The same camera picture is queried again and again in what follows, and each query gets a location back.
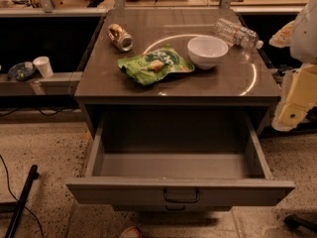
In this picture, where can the grey drawer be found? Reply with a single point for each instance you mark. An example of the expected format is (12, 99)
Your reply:
(171, 208)
(201, 158)

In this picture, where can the grey drawer cabinet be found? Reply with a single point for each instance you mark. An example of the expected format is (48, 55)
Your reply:
(238, 83)

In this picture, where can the white ceramic bowl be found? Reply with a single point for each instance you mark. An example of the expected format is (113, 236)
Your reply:
(206, 51)

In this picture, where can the dark round dish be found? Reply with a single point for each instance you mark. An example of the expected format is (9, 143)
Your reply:
(22, 71)

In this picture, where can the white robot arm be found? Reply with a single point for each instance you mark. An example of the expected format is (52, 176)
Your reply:
(300, 35)

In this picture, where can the black pole on floor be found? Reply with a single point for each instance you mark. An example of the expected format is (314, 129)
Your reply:
(21, 203)

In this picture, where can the crushed metal can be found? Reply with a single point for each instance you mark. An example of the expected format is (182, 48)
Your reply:
(120, 38)

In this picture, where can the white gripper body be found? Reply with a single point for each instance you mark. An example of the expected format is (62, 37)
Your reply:
(306, 37)

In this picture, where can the grey top drawer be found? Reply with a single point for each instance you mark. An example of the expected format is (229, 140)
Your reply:
(201, 158)

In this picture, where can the clear plastic water bottle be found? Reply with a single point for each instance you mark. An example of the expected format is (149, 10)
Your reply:
(237, 34)

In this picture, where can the green snack bag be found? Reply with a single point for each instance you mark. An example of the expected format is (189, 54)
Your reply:
(154, 66)

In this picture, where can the white paper cup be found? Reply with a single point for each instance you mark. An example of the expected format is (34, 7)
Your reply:
(43, 65)

